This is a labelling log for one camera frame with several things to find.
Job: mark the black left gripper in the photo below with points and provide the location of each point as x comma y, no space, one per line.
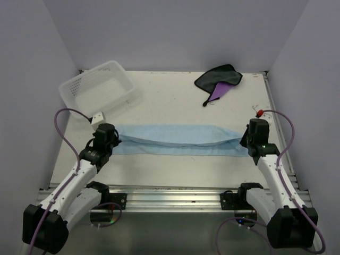
116,141

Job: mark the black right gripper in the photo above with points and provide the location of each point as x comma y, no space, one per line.
243,141

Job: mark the light blue towel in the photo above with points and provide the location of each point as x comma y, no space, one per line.
179,140

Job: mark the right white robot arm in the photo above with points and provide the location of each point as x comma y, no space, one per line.
289,222

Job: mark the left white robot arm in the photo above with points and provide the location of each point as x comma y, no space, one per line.
47,226

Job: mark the white perforated plastic basket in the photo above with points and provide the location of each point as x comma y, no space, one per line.
99,89

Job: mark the dark grey purple cloth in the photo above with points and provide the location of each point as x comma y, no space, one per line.
218,81

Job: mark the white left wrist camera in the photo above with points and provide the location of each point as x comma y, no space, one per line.
98,118

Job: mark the red cable connector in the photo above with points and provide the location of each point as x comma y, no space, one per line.
259,113

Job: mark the aluminium mounting rail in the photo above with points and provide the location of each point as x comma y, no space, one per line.
142,199

